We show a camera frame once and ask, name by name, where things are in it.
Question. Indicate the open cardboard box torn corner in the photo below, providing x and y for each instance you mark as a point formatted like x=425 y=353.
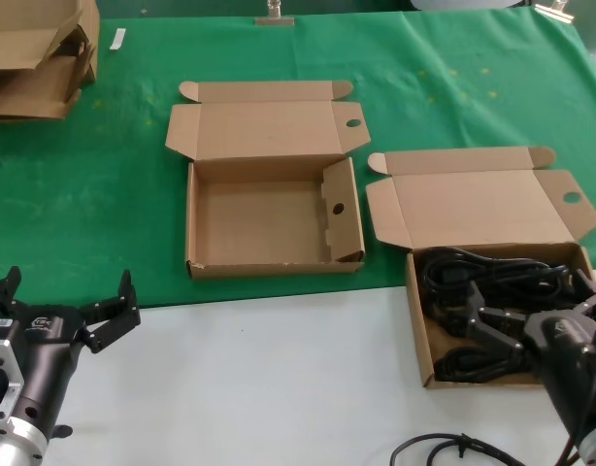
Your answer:
x=259 y=121

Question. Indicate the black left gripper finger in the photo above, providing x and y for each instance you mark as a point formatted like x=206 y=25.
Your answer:
x=4 y=291
x=116 y=315

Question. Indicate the open cardboard box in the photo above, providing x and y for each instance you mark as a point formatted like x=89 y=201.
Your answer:
x=497 y=194

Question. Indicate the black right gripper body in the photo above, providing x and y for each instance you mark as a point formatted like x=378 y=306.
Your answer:
x=570 y=359

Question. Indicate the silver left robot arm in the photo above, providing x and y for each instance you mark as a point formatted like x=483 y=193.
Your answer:
x=7 y=446

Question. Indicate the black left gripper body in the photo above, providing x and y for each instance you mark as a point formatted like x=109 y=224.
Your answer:
x=50 y=335

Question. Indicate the metal table clamp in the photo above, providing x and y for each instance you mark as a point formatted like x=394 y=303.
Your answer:
x=274 y=20

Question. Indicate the green table cloth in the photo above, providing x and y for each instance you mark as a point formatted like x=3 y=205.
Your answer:
x=84 y=194

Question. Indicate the white paper strip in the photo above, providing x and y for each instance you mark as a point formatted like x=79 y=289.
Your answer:
x=117 y=39

